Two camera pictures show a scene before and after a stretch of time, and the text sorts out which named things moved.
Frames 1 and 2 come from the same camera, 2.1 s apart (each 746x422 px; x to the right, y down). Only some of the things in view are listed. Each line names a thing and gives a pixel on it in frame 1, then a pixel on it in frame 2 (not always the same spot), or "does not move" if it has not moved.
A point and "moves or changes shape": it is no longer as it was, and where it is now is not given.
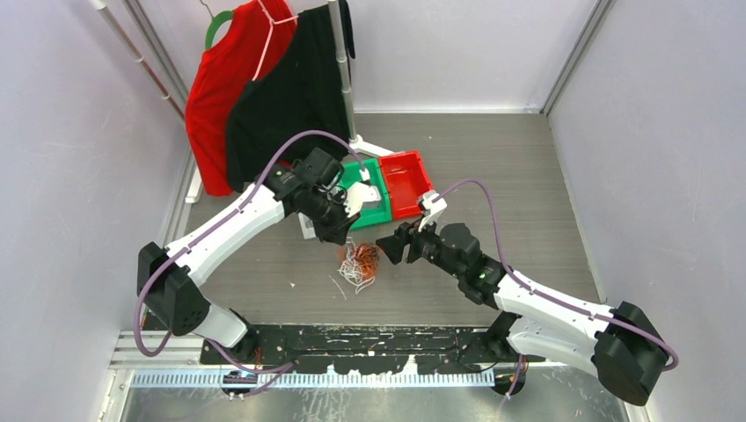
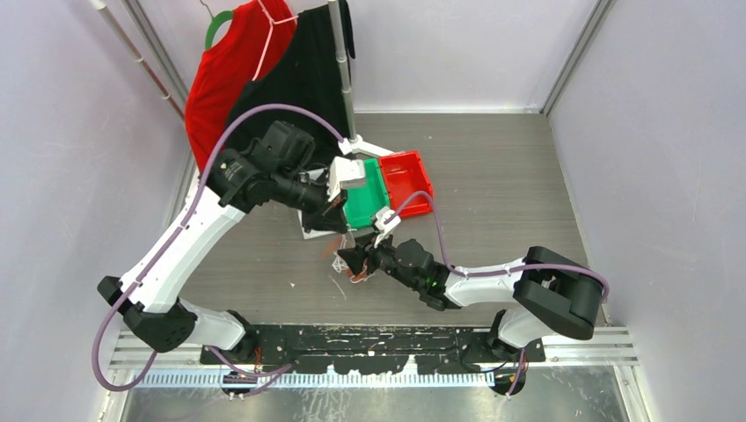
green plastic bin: [370, 213] does not move
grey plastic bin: [307, 227] does not move
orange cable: [367, 257] moves or changes shape
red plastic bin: [406, 180] does not move
